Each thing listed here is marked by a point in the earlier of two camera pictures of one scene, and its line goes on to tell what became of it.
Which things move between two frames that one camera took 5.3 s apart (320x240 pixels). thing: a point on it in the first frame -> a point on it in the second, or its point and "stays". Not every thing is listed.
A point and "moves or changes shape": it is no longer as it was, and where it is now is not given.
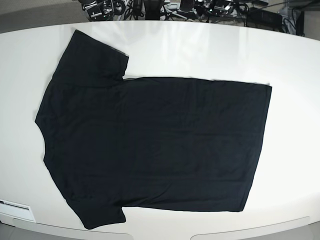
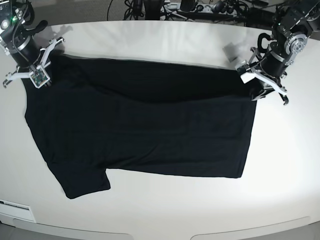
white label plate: x=16 y=211 stays
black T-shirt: x=111 y=142 moves or changes shape
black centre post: x=152 y=10 stays
